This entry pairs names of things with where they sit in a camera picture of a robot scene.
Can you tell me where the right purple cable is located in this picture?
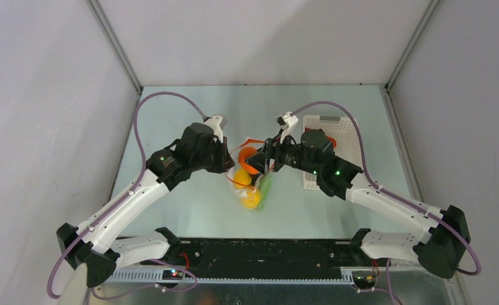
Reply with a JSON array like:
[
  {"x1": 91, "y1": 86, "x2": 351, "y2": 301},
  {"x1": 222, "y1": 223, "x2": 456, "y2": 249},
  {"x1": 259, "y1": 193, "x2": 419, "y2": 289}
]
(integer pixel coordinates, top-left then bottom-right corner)
[{"x1": 291, "y1": 100, "x2": 482, "y2": 276}]

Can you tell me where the clear zip top bag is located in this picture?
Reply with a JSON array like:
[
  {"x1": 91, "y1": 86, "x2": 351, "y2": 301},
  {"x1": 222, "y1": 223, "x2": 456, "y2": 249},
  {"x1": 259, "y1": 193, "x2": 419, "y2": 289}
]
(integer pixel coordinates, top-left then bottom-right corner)
[{"x1": 225, "y1": 138, "x2": 275, "y2": 210}]

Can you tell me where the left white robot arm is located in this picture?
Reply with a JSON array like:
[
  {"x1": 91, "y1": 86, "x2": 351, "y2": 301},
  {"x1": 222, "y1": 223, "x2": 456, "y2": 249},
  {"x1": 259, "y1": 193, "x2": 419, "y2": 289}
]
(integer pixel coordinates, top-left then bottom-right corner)
[{"x1": 57, "y1": 116, "x2": 234, "y2": 288}]

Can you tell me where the light green pepper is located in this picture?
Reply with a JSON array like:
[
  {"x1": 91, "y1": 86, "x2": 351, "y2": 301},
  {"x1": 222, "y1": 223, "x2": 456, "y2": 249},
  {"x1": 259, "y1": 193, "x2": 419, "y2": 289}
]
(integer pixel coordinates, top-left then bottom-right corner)
[{"x1": 257, "y1": 173, "x2": 272, "y2": 210}]

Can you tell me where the white perforated plastic basket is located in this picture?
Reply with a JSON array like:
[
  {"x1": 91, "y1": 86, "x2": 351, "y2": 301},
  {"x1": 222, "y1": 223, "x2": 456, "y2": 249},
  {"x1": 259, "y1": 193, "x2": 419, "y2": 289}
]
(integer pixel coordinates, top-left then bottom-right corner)
[{"x1": 303, "y1": 115, "x2": 363, "y2": 168}]

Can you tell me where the yellow lemon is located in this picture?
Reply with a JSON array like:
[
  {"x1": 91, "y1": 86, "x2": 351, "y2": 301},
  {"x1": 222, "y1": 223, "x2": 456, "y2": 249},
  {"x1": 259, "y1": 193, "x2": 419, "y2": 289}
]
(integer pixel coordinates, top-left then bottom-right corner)
[
  {"x1": 240, "y1": 189, "x2": 261, "y2": 210},
  {"x1": 233, "y1": 168, "x2": 252, "y2": 189}
]

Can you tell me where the orange fruit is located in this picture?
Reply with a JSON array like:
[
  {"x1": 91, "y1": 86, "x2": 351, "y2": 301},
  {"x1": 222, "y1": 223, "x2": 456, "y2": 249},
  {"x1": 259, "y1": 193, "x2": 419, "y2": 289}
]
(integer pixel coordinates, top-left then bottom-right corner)
[{"x1": 238, "y1": 147, "x2": 260, "y2": 175}]

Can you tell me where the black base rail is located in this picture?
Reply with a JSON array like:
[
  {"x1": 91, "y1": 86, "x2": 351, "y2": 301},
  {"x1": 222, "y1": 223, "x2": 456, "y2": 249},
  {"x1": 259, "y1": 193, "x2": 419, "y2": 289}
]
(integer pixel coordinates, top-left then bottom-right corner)
[{"x1": 160, "y1": 238, "x2": 386, "y2": 281}]

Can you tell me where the red chili pepper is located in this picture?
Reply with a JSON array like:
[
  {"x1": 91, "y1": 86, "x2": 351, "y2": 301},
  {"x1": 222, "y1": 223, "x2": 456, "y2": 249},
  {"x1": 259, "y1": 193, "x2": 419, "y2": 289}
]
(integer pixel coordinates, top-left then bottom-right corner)
[{"x1": 327, "y1": 136, "x2": 337, "y2": 149}]

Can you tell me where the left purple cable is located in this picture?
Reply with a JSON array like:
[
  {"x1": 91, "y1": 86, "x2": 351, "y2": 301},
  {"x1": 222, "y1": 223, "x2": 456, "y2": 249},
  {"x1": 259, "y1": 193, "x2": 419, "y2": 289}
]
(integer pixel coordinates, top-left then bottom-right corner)
[{"x1": 46, "y1": 91, "x2": 208, "y2": 300}]

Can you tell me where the purple cable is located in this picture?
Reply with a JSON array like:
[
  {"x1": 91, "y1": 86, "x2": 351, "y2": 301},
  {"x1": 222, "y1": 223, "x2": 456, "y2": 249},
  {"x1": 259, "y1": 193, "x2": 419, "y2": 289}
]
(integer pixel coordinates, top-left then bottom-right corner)
[
  {"x1": 46, "y1": 91, "x2": 208, "y2": 300},
  {"x1": 291, "y1": 100, "x2": 482, "y2": 276}
]

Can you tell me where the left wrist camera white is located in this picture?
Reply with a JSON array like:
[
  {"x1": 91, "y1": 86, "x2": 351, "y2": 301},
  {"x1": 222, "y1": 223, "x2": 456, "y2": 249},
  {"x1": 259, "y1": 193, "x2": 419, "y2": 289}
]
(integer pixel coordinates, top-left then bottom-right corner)
[{"x1": 203, "y1": 114, "x2": 227, "y2": 142}]

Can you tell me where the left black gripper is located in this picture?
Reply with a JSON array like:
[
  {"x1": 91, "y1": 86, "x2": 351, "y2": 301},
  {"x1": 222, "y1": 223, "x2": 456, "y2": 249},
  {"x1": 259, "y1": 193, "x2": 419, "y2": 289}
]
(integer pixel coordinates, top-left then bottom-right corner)
[{"x1": 191, "y1": 135, "x2": 235, "y2": 173}]

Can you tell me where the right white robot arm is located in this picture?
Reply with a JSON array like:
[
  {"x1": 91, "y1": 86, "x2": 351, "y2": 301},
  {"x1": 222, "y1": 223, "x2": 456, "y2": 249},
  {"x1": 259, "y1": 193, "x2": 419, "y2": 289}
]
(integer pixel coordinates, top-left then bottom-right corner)
[{"x1": 243, "y1": 130, "x2": 470, "y2": 279}]

